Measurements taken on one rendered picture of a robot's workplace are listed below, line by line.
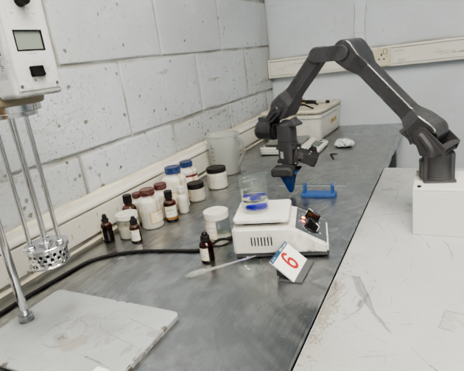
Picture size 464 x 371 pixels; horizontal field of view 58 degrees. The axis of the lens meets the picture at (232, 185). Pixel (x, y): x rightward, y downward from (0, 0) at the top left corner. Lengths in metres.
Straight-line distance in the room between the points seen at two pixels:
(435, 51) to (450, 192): 1.30
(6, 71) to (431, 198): 0.80
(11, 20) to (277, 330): 0.57
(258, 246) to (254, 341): 0.27
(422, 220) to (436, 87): 1.33
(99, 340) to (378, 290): 0.48
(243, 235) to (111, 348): 0.35
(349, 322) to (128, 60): 1.00
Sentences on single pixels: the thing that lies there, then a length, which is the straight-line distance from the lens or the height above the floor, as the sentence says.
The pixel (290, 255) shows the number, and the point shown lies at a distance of 0.86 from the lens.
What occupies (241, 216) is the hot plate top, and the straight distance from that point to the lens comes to 0.90.
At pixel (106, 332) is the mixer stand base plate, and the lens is 0.76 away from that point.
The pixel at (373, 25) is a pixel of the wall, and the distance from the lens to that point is 2.25.
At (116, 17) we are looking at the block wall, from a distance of 1.35.
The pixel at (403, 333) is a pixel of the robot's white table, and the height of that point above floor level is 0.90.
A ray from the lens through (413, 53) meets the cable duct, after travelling 2.19.
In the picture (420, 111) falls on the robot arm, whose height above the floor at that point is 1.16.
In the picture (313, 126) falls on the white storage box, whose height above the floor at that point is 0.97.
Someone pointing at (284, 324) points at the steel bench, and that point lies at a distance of 0.71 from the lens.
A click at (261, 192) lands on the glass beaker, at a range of 0.89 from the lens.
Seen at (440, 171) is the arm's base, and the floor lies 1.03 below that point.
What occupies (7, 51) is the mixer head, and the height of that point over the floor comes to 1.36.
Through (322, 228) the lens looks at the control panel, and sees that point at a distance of 0.94.
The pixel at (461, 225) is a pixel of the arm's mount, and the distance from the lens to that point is 0.99.
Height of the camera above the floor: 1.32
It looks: 17 degrees down
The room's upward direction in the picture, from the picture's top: 7 degrees counter-clockwise
